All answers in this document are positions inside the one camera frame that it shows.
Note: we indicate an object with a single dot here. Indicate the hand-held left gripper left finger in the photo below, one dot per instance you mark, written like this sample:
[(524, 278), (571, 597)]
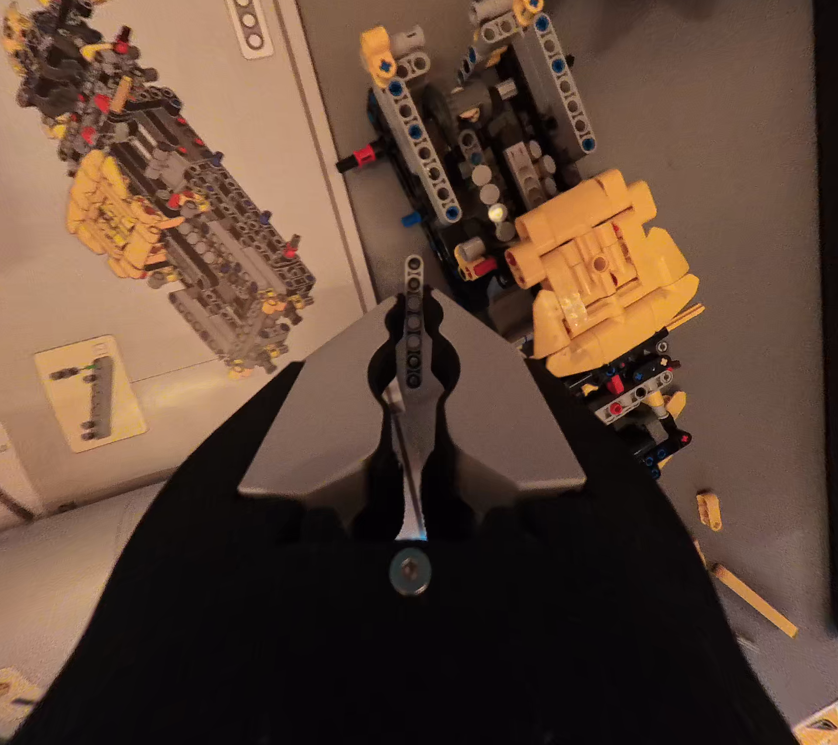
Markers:
[(327, 424)]

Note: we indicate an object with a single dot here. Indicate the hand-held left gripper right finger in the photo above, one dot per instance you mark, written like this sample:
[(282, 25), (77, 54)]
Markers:
[(504, 424)]

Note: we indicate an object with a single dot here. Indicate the grey desk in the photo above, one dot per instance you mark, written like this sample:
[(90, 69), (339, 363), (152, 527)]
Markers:
[(720, 136)]

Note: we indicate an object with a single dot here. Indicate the partly built toy car model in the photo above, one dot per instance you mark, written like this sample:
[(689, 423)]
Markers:
[(589, 260)]

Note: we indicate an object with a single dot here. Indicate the pile of yellow body panels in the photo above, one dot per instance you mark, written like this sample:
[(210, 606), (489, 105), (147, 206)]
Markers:
[(708, 509)]

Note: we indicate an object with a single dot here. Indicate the open instruction booklet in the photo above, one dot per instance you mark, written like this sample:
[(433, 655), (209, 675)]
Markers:
[(262, 103)]

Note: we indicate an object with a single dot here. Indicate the black dimpled armrest pad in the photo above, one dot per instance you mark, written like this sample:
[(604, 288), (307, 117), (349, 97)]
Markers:
[(826, 234)]

